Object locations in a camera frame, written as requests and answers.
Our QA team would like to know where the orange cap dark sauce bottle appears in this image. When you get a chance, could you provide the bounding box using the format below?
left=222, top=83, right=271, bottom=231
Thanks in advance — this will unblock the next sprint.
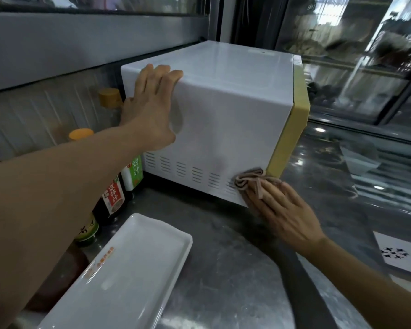
left=68, top=128, right=127, bottom=226

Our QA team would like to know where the person's right forearm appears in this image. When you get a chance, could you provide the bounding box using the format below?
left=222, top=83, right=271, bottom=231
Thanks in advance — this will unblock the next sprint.
left=296, top=236, right=411, bottom=329

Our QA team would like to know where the person's left forearm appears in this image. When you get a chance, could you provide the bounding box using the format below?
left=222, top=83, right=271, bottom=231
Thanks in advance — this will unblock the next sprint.
left=0, top=124, right=148, bottom=329

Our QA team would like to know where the plate of food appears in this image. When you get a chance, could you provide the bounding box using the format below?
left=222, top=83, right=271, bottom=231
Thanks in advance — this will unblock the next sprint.
left=284, top=37, right=329, bottom=59

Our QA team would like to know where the white snowflake sticker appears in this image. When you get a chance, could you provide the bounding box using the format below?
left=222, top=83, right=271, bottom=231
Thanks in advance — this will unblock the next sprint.
left=373, top=231, right=411, bottom=277

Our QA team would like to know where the white microwave oven yellow front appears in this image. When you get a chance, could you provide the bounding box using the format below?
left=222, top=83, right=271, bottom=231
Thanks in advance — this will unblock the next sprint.
left=121, top=40, right=311, bottom=207

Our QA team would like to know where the reddish brown sauce bottle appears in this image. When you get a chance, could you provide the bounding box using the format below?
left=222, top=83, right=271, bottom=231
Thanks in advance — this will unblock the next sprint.
left=24, top=241, right=90, bottom=314

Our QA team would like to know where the pink brown cleaning cloth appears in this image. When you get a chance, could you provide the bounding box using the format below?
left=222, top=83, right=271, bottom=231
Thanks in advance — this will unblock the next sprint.
left=234, top=169, right=283, bottom=210

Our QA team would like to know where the green label dark bottle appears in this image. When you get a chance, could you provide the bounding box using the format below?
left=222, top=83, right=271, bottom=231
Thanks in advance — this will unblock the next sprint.
left=74, top=213, right=100, bottom=247

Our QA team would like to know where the glass door display fridge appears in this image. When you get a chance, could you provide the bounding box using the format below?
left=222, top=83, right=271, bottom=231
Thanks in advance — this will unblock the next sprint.
left=231, top=0, right=411, bottom=145

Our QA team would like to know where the person's right hand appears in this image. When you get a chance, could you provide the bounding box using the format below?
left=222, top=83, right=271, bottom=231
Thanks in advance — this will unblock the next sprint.
left=241, top=181, right=329, bottom=258

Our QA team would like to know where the person's left hand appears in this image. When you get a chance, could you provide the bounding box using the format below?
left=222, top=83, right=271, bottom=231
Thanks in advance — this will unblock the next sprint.
left=119, top=64, right=184, bottom=152

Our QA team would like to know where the wooden cap sauce bottle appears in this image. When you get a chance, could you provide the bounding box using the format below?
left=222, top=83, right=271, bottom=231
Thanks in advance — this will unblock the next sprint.
left=99, top=88, right=144, bottom=200

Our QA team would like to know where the white rectangular tray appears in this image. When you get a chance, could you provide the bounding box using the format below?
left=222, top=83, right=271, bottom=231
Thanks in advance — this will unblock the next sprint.
left=38, top=213, right=193, bottom=329

